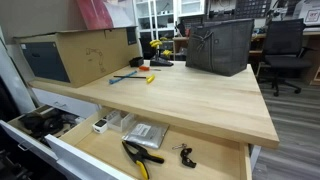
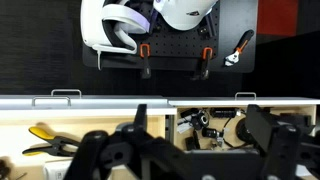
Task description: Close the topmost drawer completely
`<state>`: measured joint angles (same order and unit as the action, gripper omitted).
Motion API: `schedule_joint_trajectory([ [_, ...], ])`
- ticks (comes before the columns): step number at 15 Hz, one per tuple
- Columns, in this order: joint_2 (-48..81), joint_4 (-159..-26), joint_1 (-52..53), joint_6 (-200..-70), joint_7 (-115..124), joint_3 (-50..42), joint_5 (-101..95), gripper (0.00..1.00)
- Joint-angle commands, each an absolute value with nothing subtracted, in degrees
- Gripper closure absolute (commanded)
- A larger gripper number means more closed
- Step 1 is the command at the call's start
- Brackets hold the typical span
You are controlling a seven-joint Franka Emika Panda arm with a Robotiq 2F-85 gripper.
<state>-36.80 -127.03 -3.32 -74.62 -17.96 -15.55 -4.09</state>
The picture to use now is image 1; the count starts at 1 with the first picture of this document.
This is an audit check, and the white top drawer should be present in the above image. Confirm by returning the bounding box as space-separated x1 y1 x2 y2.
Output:
46 108 252 180

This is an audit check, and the white drawer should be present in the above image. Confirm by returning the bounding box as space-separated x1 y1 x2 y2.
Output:
46 108 252 180
1 105 84 164
33 88 100 118

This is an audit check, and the white closed drawer front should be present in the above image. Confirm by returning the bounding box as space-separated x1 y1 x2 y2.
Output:
33 88 100 118

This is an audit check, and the small black tray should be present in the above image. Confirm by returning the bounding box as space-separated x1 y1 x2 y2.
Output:
129 57 144 67

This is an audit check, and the silver foil bag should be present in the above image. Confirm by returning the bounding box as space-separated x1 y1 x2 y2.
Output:
123 121 169 149

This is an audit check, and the blue flat tool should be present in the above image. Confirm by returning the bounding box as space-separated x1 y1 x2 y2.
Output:
109 70 137 84

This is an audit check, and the clear plastic box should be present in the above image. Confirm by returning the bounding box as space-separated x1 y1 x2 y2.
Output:
104 110 135 132

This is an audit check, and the black clip with keyring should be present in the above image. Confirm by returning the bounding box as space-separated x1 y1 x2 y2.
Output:
173 143 196 168

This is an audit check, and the black yellow spring clamp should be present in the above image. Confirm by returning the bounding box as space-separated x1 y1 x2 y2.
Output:
122 140 164 180

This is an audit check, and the white small device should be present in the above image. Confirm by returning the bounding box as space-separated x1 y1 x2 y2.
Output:
92 119 108 134

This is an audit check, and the white shelving unit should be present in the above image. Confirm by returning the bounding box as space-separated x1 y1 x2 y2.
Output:
133 0 205 40

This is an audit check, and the grey felt tote bag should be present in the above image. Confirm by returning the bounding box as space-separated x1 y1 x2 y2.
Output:
186 19 254 76

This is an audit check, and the large cardboard box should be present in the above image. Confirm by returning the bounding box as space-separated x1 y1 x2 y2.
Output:
15 26 140 87

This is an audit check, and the red white poster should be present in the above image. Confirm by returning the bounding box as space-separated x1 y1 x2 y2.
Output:
76 0 135 30

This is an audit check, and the black office chair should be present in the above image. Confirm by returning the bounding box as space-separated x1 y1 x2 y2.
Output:
262 19 312 97

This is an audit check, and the yellow handled hex key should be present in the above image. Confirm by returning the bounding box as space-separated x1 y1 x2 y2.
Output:
129 74 155 84

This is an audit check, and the orange handled screwdriver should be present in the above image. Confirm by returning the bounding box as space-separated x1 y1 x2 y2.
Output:
138 66 161 71

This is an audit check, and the silver drawer handle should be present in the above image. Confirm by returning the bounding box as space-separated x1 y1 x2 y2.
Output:
18 142 31 151

